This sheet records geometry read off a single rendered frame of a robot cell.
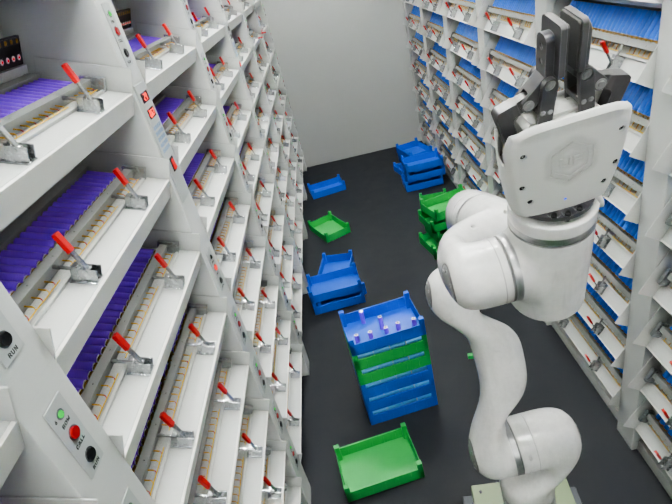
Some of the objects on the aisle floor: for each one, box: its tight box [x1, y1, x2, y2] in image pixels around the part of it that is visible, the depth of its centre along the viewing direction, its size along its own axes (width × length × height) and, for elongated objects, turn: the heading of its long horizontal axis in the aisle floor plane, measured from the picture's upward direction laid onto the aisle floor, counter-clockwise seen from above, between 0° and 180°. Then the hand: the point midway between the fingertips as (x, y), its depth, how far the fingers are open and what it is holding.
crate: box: [333, 422, 425, 502], centre depth 188 cm, size 30×20×8 cm
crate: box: [359, 387, 438, 425], centre depth 215 cm, size 30×20×8 cm
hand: (563, 42), depth 37 cm, fingers closed
